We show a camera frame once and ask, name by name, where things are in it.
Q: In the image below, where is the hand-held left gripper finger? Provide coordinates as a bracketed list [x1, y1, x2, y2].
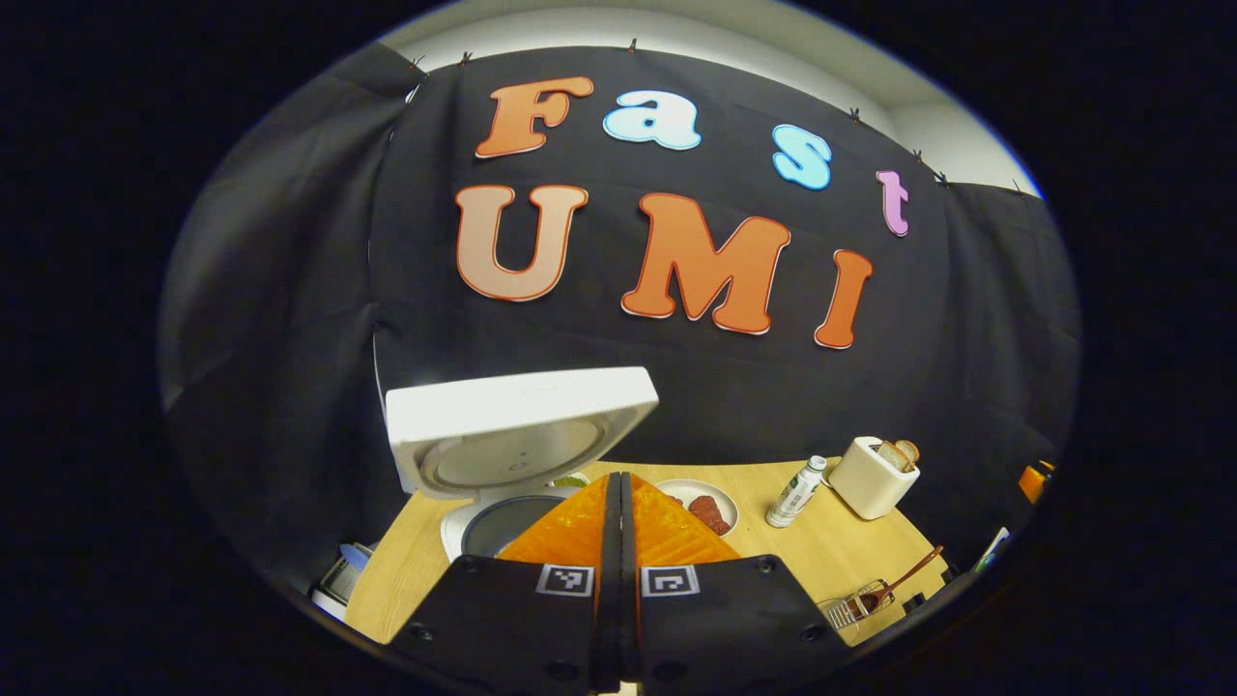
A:
[387, 472, 624, 696]
[621, 472, 851, 696]

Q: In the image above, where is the brown wooden spoon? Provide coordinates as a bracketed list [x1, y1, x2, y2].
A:
[855, 546, 945, 616]

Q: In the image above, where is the white rice cooker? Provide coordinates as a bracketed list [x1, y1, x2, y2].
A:
[385, 366, 661, 564]

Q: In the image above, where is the metal wire chopstick holder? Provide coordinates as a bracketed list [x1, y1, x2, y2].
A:
[819, 578, 896, 632]

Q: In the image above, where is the red meat piece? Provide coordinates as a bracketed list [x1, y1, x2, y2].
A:
[688, 495, 733, 536]

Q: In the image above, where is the white round plate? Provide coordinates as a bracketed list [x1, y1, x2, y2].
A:
[654, 478, 741, 537]

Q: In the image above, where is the cream toaster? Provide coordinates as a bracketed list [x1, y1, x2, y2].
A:
[828, 437, 922, 522]

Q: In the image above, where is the white drink bottle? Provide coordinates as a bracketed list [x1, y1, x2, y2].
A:
[765, 455, 829, 529]

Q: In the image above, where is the white box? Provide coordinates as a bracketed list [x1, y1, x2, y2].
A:
[310, 541, 374, 621]

